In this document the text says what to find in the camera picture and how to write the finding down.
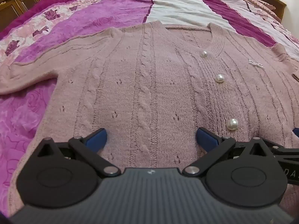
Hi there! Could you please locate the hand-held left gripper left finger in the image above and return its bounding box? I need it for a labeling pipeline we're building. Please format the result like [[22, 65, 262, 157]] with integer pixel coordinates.
[[35, 128, 121, 177]]

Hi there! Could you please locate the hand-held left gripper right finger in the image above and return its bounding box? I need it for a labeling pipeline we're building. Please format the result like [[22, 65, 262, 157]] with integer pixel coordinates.
[[182, 127, 274, 177]]

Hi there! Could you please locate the pink knitted cardigan sweater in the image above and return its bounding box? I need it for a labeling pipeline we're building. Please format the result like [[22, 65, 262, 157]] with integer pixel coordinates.
[[0, 21, 299, 218]]

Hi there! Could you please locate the pale pink lace-edged blanket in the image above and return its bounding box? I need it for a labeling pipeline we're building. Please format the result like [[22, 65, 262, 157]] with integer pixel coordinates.
[[217, 0, 299, 49]]

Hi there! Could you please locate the purple floral striped bedspread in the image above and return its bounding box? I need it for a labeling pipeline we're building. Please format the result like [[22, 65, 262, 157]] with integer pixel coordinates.
[[0, 0, 299, 217]]

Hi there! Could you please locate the wooden headboard cabinet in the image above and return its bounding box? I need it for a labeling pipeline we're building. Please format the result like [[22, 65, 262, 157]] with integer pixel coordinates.
[[0, 0, 287, 32]]

